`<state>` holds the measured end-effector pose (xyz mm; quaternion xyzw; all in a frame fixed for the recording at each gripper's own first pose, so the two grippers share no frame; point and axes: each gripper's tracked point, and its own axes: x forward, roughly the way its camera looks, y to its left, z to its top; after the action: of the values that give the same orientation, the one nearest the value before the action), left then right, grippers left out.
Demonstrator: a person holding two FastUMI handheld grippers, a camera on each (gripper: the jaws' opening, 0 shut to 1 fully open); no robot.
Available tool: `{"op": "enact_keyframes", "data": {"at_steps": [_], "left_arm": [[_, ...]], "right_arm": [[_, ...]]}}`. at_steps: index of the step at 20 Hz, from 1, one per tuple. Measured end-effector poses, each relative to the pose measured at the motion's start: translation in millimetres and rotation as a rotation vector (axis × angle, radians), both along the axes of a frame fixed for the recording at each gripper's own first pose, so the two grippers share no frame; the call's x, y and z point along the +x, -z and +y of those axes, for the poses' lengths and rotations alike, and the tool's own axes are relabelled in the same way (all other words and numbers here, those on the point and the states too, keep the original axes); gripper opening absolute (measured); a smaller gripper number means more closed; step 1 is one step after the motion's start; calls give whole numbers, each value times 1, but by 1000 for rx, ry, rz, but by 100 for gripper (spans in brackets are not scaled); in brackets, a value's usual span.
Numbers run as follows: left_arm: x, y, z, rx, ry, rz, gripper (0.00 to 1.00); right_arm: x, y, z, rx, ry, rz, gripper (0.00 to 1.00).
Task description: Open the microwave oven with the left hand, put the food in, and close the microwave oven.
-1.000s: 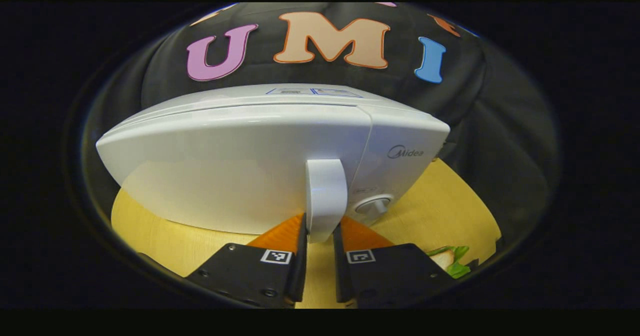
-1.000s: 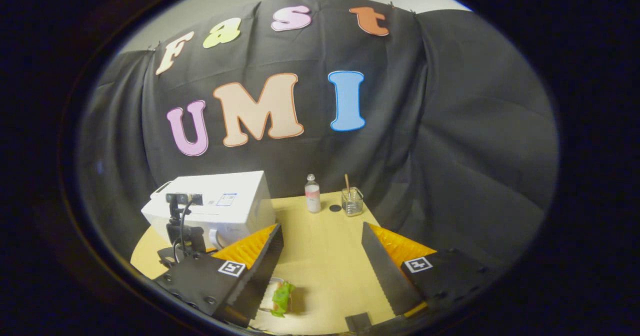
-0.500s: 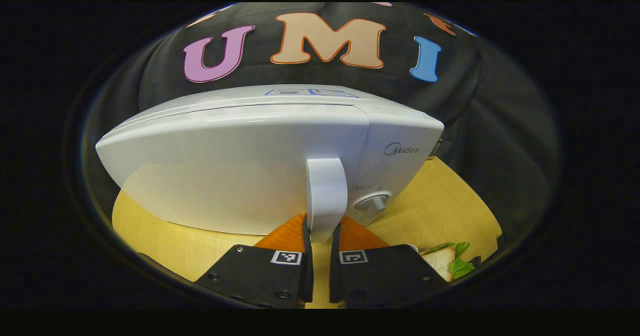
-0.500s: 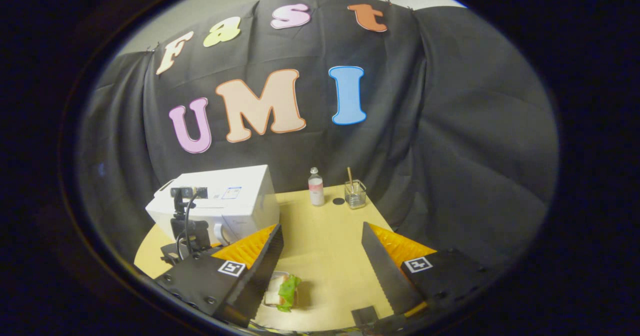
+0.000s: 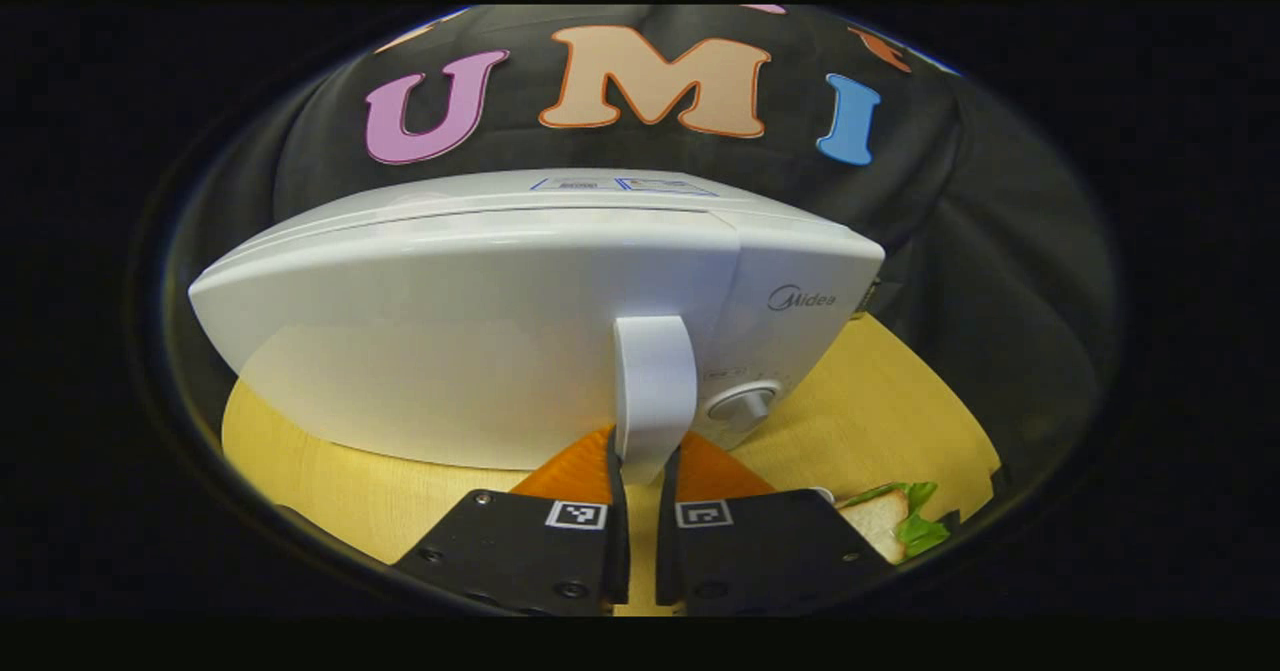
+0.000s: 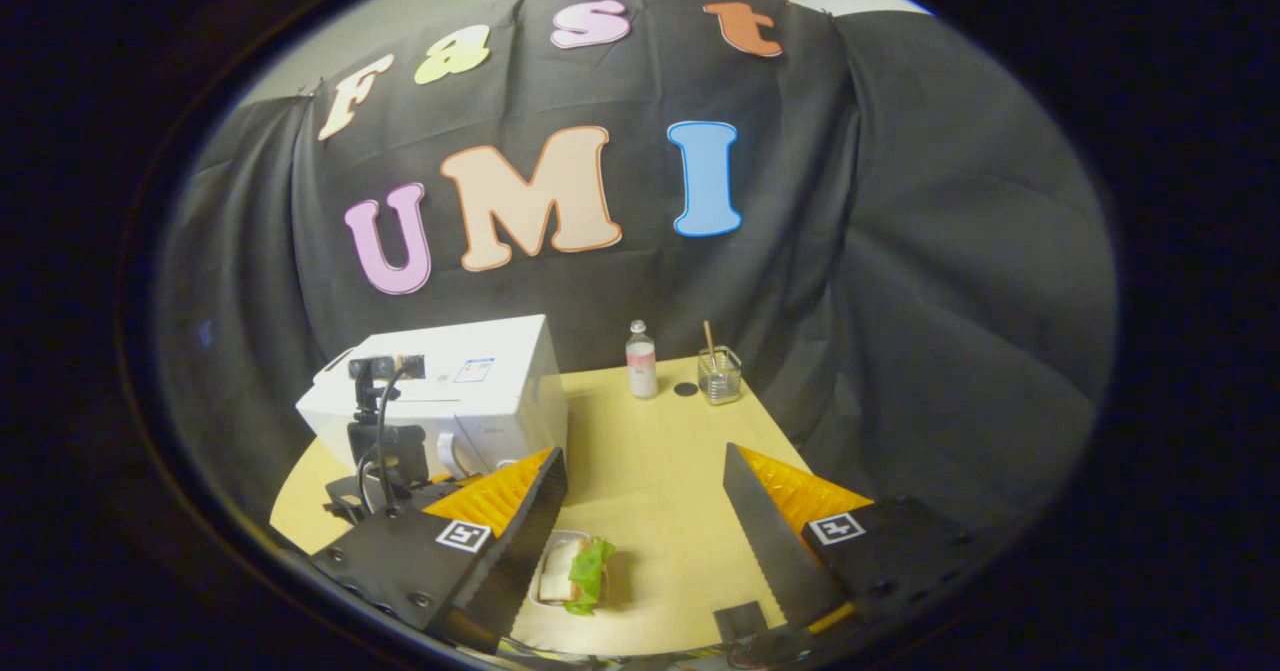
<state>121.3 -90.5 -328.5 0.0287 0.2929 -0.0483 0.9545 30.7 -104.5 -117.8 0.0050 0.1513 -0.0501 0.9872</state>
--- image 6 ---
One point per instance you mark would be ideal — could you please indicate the wooden stick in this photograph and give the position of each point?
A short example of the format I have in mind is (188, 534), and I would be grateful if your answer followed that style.
(709, 341)

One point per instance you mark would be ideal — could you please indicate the small clear plastic bottle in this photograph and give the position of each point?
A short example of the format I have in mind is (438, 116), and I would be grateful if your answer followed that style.
(641, 366)

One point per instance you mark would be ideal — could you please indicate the lettuce sandwich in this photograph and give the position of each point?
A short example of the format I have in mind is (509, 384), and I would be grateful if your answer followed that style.
(585, 571)

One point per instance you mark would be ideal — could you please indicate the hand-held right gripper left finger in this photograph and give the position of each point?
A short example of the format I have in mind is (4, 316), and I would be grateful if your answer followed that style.
(520, 551)

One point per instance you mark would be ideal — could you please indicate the clear glass jar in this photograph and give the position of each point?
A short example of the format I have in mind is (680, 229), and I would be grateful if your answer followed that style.
(720, 381)

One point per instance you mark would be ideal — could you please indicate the white plastic tray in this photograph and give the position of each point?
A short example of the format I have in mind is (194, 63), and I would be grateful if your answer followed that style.
(545, 591)

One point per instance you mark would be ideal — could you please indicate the white microwave oven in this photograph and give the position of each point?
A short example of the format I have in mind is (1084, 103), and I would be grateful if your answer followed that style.
(500, 391)

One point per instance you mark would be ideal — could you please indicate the black backdrop cloth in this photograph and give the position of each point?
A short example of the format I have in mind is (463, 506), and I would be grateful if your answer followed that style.
(900, 251)

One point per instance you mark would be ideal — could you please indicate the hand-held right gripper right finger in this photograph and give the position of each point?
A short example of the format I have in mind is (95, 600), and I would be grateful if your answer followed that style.
(765, 541)

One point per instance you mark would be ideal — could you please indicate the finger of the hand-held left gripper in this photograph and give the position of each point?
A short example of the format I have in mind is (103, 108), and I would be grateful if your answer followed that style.
(350, 499)

